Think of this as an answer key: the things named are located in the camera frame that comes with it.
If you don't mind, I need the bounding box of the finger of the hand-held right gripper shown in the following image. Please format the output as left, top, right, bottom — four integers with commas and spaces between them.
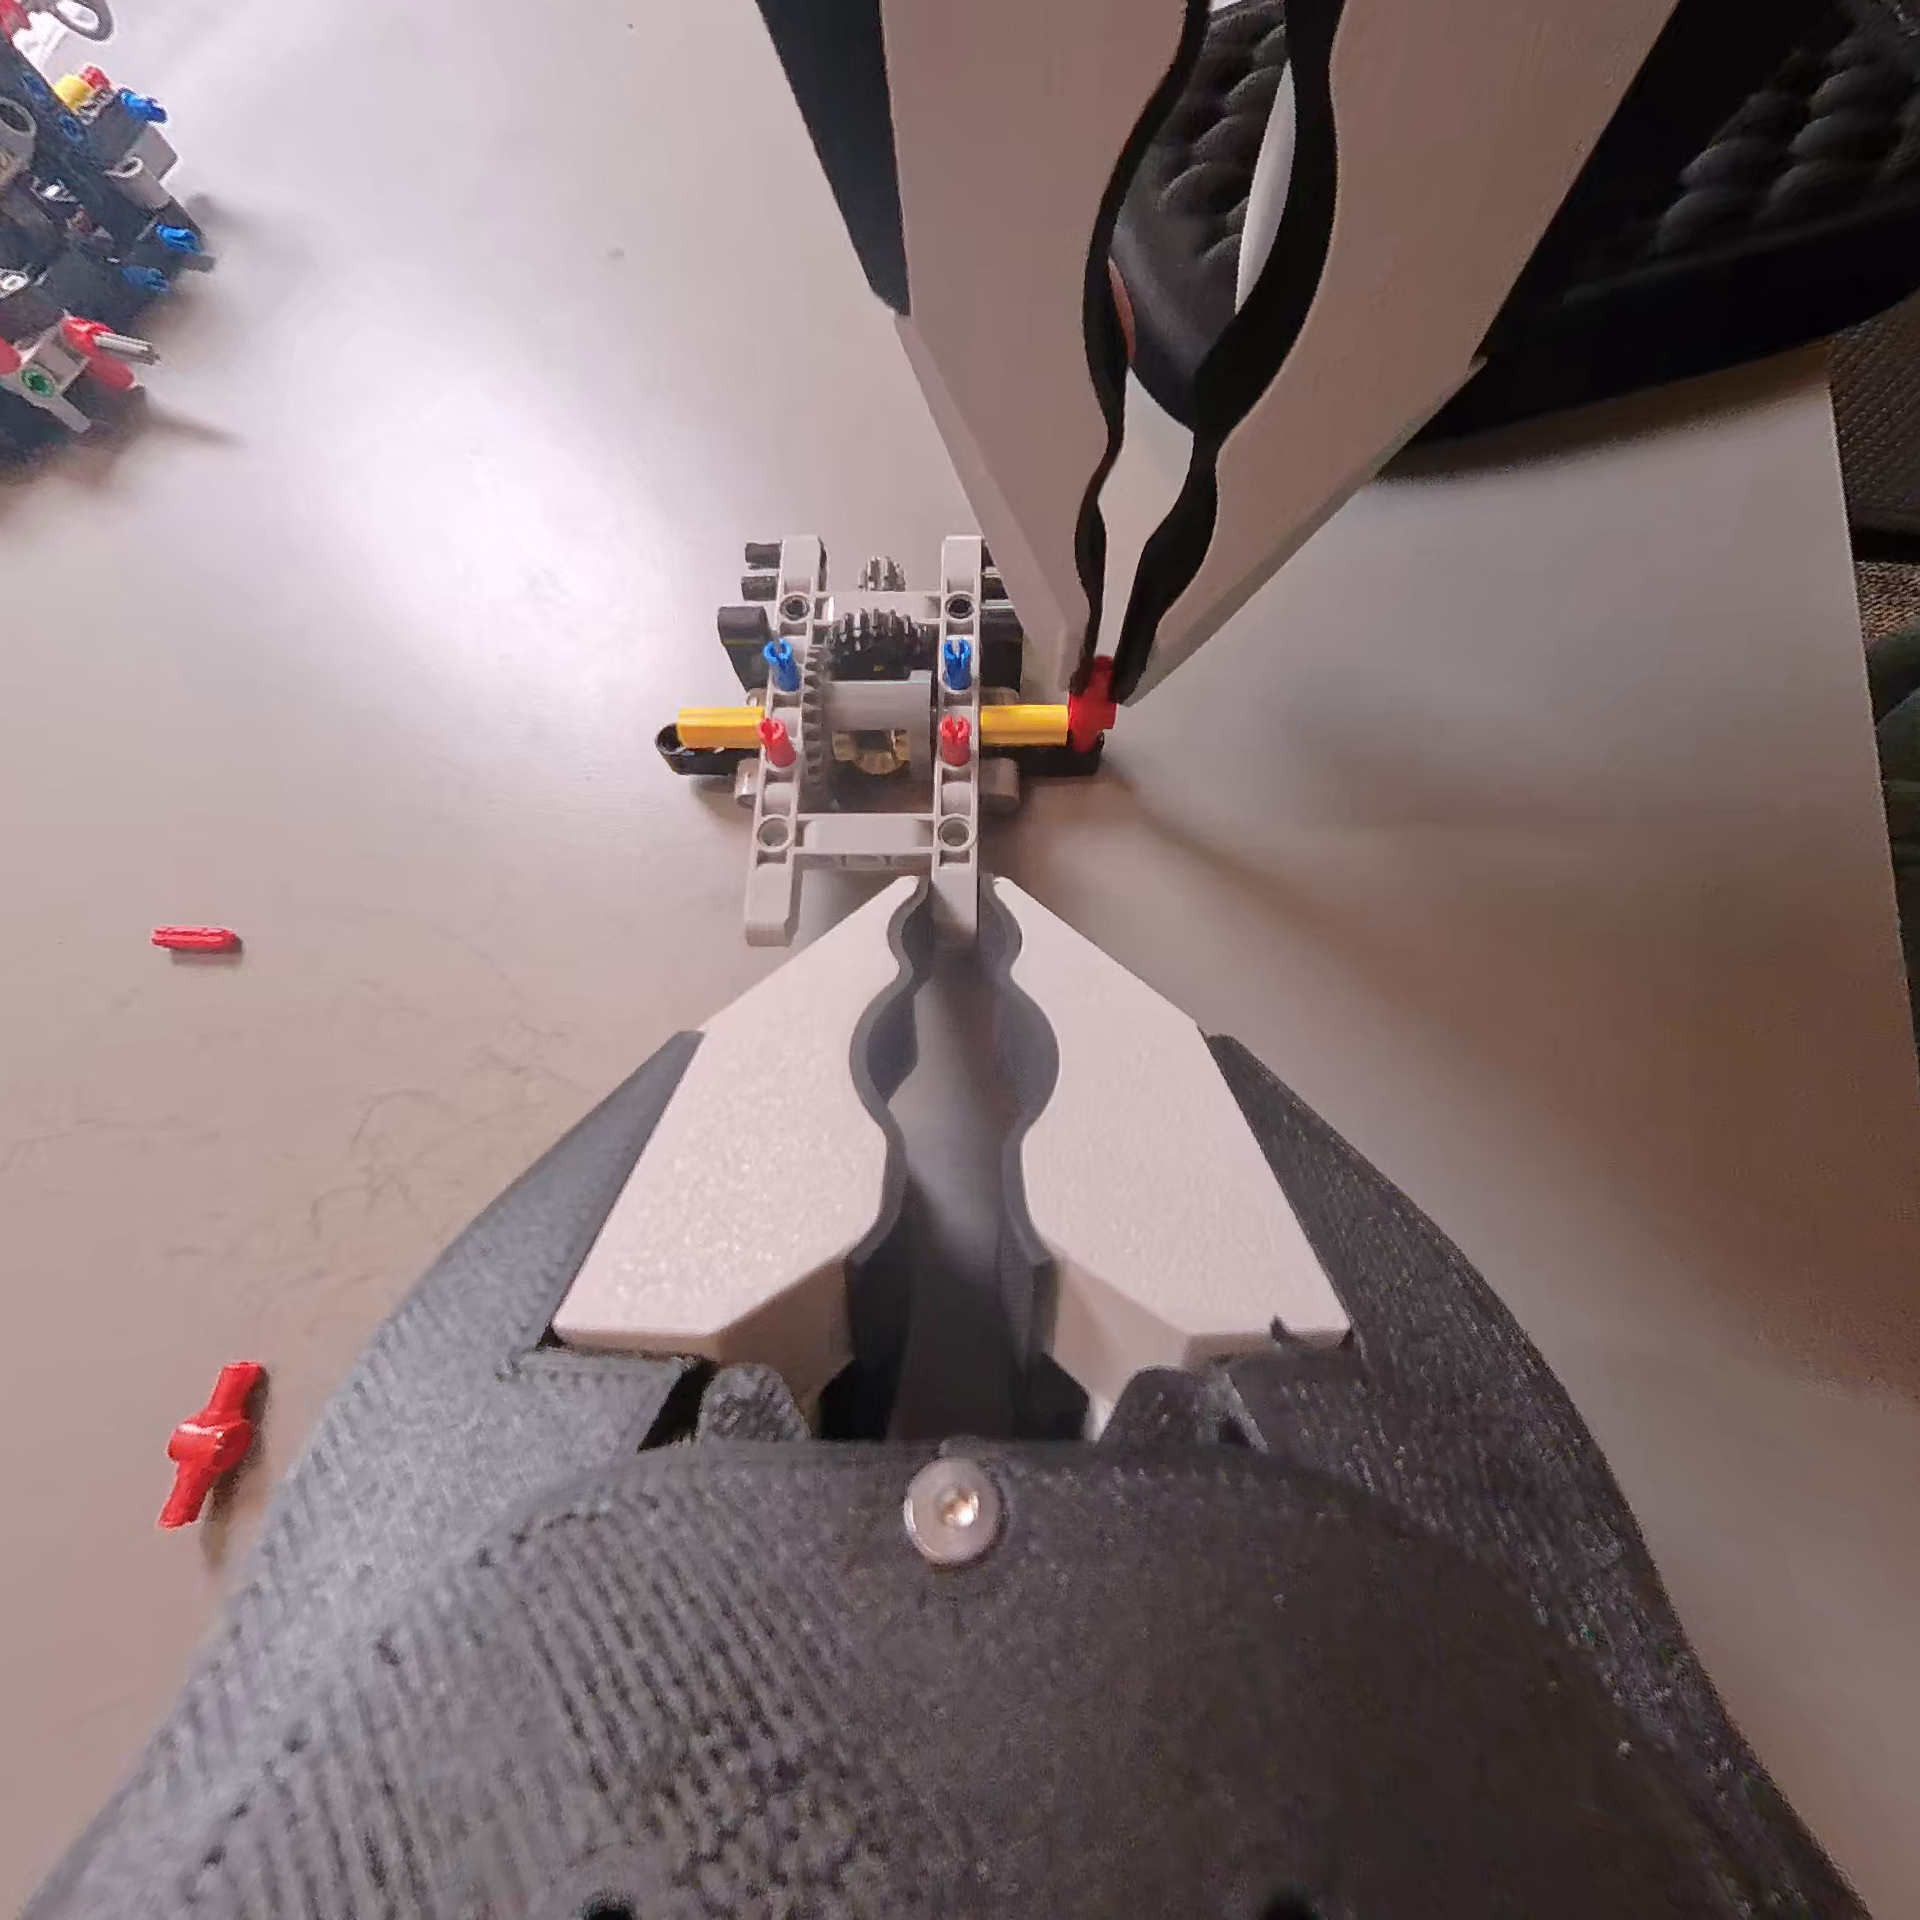
877, 0, 1203, 707
1118, 0, 1682, 707

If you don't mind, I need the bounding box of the lego car model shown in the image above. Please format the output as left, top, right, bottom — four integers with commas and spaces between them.
0, 0, 218, 459

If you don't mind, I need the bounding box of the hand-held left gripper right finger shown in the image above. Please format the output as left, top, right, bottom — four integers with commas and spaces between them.
981, 877, 1351, 1398

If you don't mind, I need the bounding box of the grey lego gear frame assembly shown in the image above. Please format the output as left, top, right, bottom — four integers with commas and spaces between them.
654, 533, 1120, 947

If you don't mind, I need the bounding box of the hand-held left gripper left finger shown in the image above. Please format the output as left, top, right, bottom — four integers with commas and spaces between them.
553, 877, 923, 1345

